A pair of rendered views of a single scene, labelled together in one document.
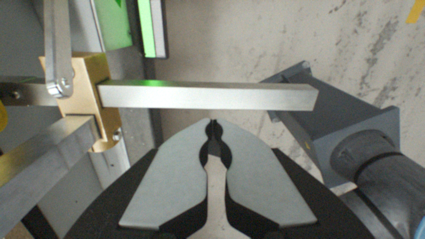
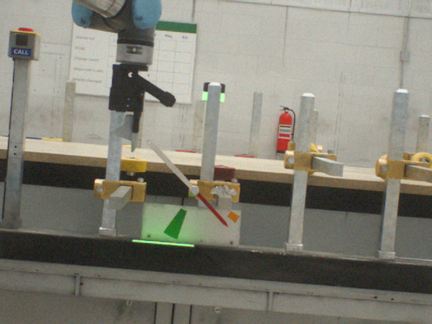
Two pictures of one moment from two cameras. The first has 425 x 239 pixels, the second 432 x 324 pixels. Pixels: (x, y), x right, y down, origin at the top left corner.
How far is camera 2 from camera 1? 199 cm
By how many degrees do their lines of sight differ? 90
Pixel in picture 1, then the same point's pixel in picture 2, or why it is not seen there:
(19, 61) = (134, 228)
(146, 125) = (75, 234)
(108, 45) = (146, 207)
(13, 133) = (95, 200)
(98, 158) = not seen: hidden behind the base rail
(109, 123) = (109, 186)
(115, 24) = (155, 220)
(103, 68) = (137, 196)
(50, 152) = (119, 153)
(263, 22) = not seen: outside the picture
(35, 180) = (116, 144)
